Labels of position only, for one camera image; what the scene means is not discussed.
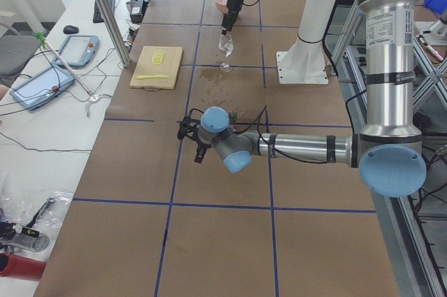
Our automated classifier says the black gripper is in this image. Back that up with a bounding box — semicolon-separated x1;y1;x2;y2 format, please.
176;108;216;164
221;0;244;35

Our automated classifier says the steel double jigger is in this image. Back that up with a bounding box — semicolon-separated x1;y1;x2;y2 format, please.
228;110;238;125

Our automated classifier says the clear wine glass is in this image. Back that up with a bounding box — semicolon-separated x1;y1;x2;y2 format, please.
219;35;233;72

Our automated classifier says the pink bowl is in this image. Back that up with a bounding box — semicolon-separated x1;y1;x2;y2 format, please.
214;0;228;15

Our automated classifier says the bamboo cutting board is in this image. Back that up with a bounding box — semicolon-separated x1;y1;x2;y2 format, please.
129;46;183;89

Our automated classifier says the yellow plastic knife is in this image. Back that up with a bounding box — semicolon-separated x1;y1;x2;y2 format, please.
136;74;170;80

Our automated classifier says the black keyboard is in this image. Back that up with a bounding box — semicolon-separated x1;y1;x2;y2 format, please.
92;0;117;24

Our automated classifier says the blue teach pendant far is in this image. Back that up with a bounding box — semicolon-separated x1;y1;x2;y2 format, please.
57;35;99;68

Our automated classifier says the blue teach pendant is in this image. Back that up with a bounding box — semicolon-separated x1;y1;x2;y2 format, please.
57;35;99;68
9;65;75;110

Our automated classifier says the black computer mouse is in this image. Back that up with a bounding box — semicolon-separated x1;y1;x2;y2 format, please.
63;25;79;35

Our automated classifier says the blue teach pendant near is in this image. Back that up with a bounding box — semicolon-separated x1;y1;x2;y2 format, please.
9;65;75;110

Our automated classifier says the grey office chair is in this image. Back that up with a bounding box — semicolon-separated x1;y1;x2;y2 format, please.
1;35;41;76

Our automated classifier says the red cylinder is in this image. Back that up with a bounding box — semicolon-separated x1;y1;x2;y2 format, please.
1;253;46;282

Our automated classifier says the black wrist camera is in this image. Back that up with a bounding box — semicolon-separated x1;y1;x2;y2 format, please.
177;118;200;141

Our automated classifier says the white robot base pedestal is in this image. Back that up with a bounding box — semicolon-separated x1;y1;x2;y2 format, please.
277;0;336;85

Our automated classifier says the aluminium frame post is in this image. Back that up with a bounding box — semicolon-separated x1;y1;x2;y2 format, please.
95;0;131;68

